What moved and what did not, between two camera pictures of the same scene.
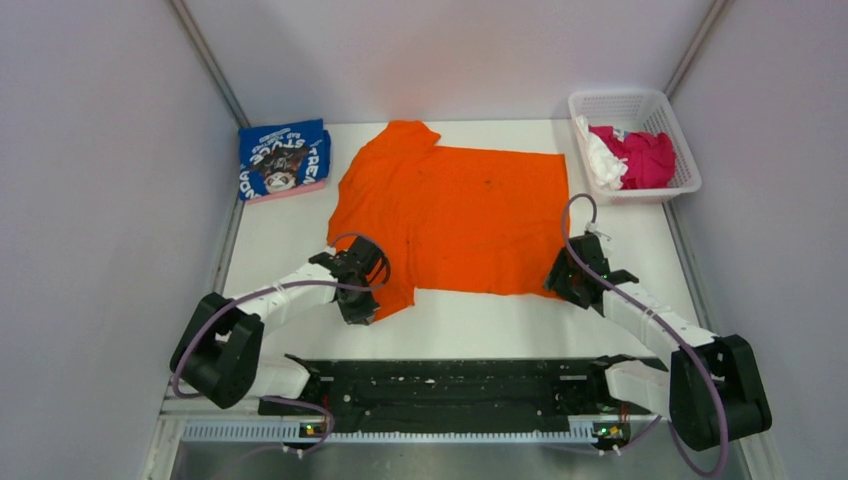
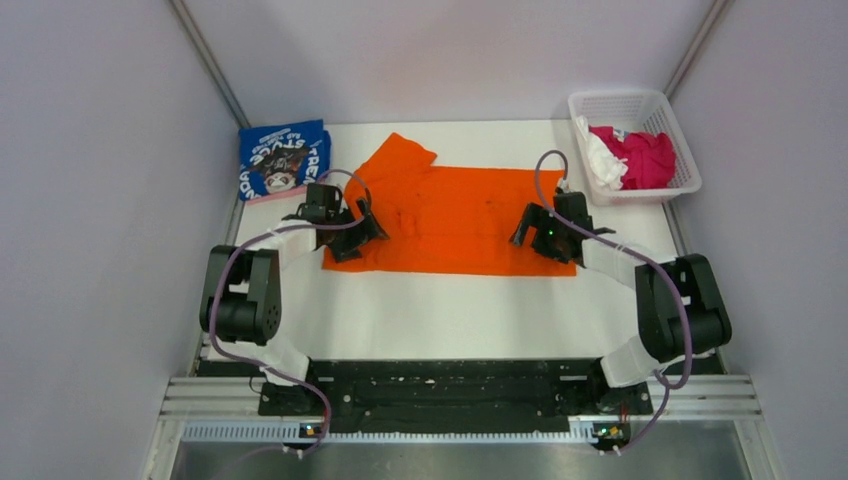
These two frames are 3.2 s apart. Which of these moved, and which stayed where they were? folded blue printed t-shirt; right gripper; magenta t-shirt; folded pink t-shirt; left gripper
Moved: right gripper; left gripper
Stayed: magenta t-shirt; folded blue printed t-shirt; folded pink t-shirt
